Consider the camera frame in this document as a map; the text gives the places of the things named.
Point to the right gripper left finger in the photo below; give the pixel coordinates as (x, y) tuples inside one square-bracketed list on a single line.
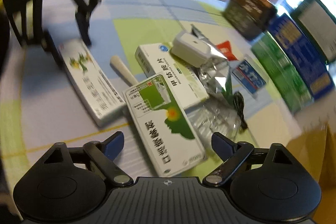
[(102, 154)]

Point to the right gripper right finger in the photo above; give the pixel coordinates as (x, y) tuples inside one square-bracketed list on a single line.
[(233, 156)]

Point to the white yellow-flower medicine box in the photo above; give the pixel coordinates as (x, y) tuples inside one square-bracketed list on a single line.
[(102, 101)]

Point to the green white medicine box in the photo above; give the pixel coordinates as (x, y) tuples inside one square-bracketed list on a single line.
[(171, 143)]

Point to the white mecobalamin tablet box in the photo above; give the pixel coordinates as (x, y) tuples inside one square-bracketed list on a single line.
[(156, 58)]

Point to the clear plastic blister pack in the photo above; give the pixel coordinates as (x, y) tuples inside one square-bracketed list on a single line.
[(212, 117)]

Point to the open cardboard box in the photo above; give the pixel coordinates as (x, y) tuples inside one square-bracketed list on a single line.
[(315, 150)]

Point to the silver foil bag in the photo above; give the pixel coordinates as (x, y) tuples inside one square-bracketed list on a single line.
[(215, 73)]

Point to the blue white tissue pack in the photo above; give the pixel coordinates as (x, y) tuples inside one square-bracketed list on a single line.
[(250, 75)]

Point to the green tissue pack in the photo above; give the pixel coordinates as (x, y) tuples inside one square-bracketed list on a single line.
[(282, 72)]

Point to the checkered tablecloth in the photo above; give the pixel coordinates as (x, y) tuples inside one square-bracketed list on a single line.
[(39, 106)]

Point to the red snack packet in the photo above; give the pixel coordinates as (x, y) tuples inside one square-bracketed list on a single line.
[(226, 50)]

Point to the white square night light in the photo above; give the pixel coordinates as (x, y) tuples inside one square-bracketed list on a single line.
[(190, 49)]

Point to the blue flat box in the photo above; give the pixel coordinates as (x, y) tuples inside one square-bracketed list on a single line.
[(303, 55)]

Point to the black noncm box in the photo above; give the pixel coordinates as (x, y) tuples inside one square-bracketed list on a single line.
[(250, 18)]

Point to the dark green flat box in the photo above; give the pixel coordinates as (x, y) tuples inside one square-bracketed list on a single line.
[(318, 24)]

